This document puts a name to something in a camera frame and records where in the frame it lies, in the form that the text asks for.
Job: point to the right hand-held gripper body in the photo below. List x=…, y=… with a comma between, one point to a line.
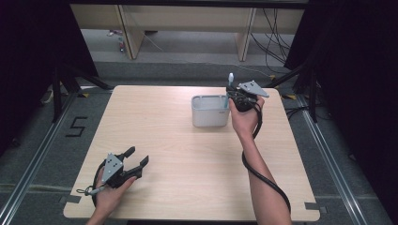
x=250, y=90

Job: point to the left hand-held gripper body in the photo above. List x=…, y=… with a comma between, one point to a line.
x=111, y=167

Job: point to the white plastic holder box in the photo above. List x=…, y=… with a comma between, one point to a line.
x=210, y=114

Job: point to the person's right hand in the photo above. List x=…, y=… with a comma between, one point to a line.
x=245, y=122

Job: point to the person's left hand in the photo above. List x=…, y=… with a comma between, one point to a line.
x=109, y=198

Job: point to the black metal stand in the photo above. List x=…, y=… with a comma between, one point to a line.
x=313, y=100
x=57, y=100

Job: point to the light wooden bench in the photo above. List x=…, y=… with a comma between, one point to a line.
x=187, y=17

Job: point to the white floor object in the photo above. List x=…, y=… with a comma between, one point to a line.
x=47, y=97

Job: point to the small coloured floor item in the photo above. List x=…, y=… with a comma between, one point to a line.
x=121, y=45

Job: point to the dark curtain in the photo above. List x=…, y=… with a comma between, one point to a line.
x=359, y=78
x=25, y=62

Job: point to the small pink floor item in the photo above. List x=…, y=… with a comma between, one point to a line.
x=114, y=32

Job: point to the aluminium floor rail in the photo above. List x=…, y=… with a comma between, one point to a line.
x=328, y=156
x=29, y=175

